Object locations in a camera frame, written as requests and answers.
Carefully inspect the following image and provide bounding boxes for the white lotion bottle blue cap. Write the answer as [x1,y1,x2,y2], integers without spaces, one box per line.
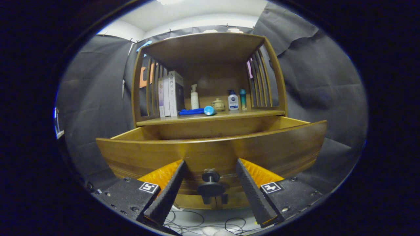
[228,89,239,111]

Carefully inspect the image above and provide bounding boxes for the black floor cables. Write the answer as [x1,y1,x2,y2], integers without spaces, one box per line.
[164,208,260,236]

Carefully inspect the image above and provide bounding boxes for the white pump bottle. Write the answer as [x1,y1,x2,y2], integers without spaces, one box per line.
[191,84,200,110]

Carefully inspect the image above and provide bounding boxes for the white rounded object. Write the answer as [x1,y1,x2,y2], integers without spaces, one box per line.
[201,226,237,236]

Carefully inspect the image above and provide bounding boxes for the blue cloth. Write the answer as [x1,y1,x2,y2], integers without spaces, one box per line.
[178,108,205,116]

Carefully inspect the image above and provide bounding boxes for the pale purple book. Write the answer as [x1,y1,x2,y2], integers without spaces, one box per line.
[158,78,165,118]

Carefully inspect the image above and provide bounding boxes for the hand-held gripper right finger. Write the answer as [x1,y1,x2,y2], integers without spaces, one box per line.
[236,158,328,228]

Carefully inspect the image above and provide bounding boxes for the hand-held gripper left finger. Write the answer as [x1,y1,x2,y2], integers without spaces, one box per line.
[94,159,187,226]

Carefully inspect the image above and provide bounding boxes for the wooden cabinet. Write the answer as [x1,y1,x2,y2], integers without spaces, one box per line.
[131,32,288,210]

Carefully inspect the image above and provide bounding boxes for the wooden countertop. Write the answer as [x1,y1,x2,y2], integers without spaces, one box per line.
[136,109,286,127]

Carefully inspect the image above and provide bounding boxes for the black backdrop cloth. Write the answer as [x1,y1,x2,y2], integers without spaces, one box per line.
[56,2,368,197]

